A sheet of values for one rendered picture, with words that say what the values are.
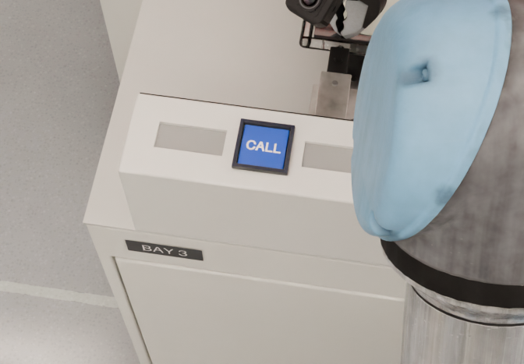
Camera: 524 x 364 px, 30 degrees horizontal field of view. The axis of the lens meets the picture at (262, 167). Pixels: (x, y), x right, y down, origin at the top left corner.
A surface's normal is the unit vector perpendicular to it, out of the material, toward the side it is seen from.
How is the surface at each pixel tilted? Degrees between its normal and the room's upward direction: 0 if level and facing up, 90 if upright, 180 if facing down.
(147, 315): 90
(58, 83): 0
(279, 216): 90
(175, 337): 90
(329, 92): 0
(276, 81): 0
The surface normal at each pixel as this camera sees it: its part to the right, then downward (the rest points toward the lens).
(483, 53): -0.03, -0.37
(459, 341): -0.44, 0.44
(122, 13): -0.16, 0.87
